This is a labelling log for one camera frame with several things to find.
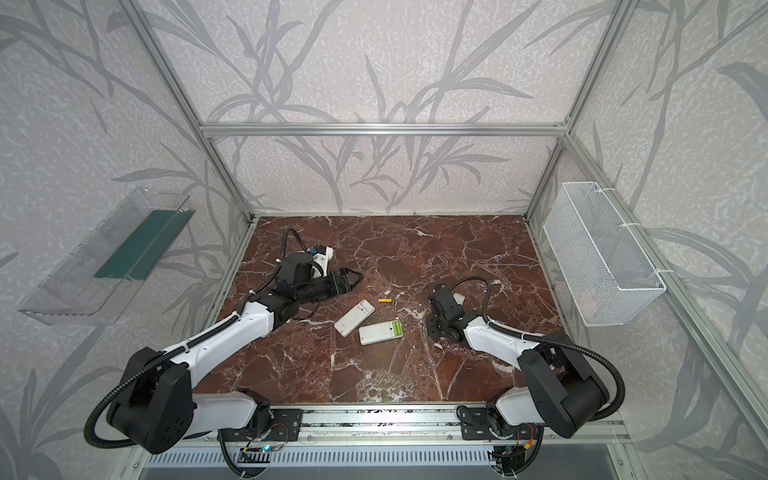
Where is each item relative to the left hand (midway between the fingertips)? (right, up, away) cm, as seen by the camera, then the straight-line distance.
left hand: (359, 272), depth 82 cm
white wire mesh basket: (+55, +2, -20) cm, 58 cm away
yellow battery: (+6, -11, +14) cm, 19 cm away
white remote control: (-3, -15, +9) cm, 18 cm away
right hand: (+22, -14, +10) cm, 28 cm away
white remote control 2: (+5, -19, +9) cm, 22 cm away
